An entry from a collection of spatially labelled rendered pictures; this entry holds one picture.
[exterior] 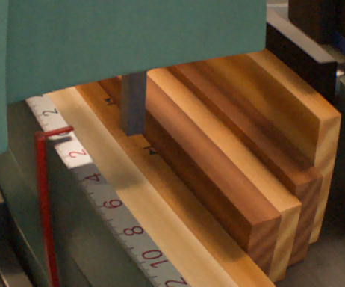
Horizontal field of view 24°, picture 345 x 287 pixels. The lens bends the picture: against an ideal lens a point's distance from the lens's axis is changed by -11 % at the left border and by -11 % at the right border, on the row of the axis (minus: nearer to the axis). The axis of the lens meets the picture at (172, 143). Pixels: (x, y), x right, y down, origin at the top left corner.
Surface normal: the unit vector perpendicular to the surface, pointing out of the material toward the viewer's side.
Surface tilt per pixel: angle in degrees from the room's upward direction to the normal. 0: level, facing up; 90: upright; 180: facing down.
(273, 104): 90
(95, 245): 90
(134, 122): 90
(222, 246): 0
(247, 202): 0
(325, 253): 0
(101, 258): 90
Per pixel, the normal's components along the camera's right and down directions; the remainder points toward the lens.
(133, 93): 0.45, 0.50
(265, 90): -0.89, 0.21
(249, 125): 0.04, -0.84
